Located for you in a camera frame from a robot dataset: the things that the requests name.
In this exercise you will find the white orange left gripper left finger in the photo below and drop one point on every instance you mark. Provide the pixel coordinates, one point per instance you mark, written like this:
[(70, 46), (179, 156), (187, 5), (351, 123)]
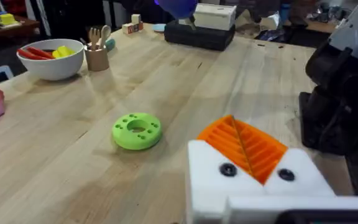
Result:
[(210, 174)]

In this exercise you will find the white bowl with toys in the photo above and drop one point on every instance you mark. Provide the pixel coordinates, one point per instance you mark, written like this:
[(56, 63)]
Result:
[(53, 67)]

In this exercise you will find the blue round object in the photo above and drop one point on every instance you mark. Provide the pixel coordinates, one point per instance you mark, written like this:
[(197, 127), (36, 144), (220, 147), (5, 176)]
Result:
[(177, 7)]

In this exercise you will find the yellow toy block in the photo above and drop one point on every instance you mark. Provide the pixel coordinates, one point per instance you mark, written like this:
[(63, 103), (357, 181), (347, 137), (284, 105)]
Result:
[(7, 19)]

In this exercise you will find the white orange left gripper right finger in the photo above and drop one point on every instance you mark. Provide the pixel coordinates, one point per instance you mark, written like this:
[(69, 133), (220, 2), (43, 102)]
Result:
[(297, 174)]

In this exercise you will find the tan cup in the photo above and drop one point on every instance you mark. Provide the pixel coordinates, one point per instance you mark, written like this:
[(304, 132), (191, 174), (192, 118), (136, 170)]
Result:
[(97, 60)]

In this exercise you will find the green disc with holes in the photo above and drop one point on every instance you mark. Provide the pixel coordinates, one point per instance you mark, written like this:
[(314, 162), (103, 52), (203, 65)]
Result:
[(137, 137)]

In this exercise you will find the wooden fork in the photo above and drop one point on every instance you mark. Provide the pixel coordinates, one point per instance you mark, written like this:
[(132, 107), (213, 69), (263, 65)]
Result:
[(94, 35)]

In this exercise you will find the pale blue disc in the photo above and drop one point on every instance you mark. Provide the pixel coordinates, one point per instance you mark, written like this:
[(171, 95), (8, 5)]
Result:
[(158, 27)]

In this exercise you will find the white box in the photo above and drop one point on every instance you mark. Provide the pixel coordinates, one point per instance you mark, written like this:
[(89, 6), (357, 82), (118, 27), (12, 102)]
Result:
[(214, 17)]

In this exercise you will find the wooden toy blocks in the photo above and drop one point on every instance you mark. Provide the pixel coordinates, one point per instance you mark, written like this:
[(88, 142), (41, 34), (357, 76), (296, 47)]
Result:
[(133, 26)]

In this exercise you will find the black box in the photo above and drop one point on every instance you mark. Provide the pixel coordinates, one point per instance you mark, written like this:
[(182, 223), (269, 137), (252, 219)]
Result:
[(197, 39)]

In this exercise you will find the dark side table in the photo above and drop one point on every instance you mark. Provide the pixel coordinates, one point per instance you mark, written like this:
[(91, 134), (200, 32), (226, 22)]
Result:
[(8, 32)]

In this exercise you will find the teal small object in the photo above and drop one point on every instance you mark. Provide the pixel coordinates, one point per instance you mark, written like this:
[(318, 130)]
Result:
[(110, 45)]

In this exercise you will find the wooden spoon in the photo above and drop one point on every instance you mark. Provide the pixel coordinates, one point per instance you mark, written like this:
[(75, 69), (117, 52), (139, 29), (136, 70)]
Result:
[(105, 34)]

